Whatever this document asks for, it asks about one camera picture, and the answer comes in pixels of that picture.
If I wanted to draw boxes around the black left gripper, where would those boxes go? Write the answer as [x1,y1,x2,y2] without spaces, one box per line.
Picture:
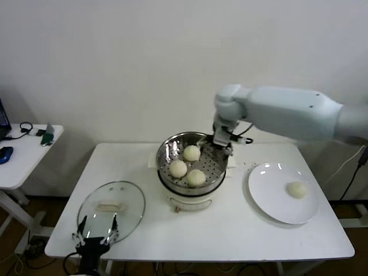
[71,214,120,273]

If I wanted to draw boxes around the white steamed baozi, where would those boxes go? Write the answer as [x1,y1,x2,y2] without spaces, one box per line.
[186,168,206,187]
[168,159,188,178]
[183,145,201,162]
[286,181,308,200]

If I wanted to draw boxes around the round glass pot lid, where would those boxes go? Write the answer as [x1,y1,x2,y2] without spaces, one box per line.
[76,180,146,245]

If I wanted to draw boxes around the perforated steel steamer basket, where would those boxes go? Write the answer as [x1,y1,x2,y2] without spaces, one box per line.
[156,131,228,196]

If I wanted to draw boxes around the white oval plate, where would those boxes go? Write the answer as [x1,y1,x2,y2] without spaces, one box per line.
[243,162,320,225]

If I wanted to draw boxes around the white electric cooking pot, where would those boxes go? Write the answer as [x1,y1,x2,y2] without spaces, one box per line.
[148,152,237,214]

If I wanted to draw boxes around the white side table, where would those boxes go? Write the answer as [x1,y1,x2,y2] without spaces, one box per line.
[0,124,64,255]

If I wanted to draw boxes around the green and grey holder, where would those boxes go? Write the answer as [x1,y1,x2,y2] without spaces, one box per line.
[40,123,55,147]

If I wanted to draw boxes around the blue computer mouse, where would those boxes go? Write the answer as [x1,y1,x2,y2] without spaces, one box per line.
[0,146,14,165]

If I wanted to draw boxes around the black headphones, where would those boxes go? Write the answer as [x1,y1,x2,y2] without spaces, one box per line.
[2,122,34,141]

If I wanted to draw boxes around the black laptop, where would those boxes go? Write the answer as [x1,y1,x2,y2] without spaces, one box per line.
[0,97,13,141]

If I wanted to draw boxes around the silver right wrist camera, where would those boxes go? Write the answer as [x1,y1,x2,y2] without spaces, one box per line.
[212,123,234,148]

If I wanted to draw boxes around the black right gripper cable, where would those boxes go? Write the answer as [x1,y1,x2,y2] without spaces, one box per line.
[229,122,254,144]

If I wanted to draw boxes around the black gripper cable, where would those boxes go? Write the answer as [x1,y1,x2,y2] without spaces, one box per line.
[63,251,83,275]
[229,122,254,144]

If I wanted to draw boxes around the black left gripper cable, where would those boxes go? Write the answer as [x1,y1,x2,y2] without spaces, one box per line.
[63,251,83,275]

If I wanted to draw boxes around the white wall cable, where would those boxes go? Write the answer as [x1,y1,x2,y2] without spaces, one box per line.
[323,145,366,184]

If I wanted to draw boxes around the black adapter with cable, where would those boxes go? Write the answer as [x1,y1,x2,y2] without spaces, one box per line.
[339,145,368,202]

